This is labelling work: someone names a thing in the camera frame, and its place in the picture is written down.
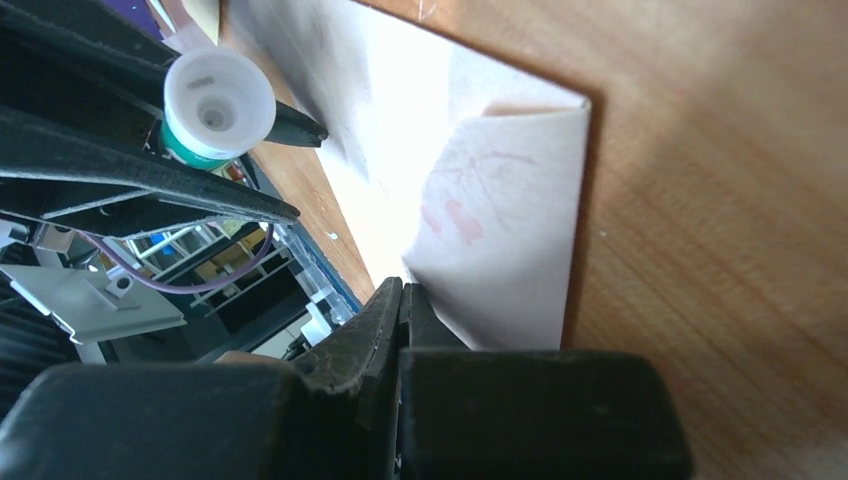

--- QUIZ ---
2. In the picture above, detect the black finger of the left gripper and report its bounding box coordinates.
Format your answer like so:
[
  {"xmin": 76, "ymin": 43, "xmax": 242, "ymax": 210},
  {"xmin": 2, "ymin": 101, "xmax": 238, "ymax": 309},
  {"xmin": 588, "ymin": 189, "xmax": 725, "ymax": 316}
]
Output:
[
  {"xmin": 0, "ymin": 0, "xmax": 330, "ymax": 150},
  {"xmin": 1, "ymin": 107, "xmax": 300, "ymax": 239}
]

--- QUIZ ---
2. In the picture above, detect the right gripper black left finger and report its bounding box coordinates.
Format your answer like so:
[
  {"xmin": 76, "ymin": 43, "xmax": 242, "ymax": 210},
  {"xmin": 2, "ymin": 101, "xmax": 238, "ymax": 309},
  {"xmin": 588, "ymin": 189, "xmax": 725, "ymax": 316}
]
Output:
[{"xmin": 1, "ymin": 277, "xmax": 403, "ymax": 479}]

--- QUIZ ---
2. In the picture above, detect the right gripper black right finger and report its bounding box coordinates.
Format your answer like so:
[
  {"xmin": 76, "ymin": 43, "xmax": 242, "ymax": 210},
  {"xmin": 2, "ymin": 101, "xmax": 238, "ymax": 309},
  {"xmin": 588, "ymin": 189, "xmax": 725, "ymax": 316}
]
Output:
[{"xmin": 399, "ymin": 284, "xmax": 693, "ymax": 479}]

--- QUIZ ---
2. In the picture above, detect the white green glue stick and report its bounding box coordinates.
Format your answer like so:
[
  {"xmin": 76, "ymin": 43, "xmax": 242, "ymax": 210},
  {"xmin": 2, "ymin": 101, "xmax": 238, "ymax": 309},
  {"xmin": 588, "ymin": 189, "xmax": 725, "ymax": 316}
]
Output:
[{"xmin": 161, "ymin": 47, "xmax": 276, "ymax": 171}]

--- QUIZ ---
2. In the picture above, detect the pink paper envelope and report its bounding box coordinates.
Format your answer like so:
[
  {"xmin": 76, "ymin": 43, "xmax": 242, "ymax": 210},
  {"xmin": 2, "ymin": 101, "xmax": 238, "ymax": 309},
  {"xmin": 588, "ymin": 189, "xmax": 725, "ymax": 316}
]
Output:
[{"xmin": 233, "ymin": 1, "xmax": 592, "ymax": 349}]

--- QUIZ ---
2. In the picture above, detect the purple plastic piece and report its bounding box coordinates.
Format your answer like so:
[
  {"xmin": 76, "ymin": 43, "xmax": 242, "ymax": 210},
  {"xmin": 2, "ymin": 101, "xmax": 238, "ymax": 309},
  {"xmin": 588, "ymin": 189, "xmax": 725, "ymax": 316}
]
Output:
[{"xmin": 101, "ymin": 0, "xmax": 163, "ymax": 40}]

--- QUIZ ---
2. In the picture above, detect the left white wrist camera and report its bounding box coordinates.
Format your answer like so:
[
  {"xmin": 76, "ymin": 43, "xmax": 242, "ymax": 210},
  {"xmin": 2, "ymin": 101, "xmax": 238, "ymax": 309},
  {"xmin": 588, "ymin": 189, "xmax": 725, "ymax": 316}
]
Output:
[{"xmin": 1, "ymin": 264, "xmax": 186, "ymax": 345}]

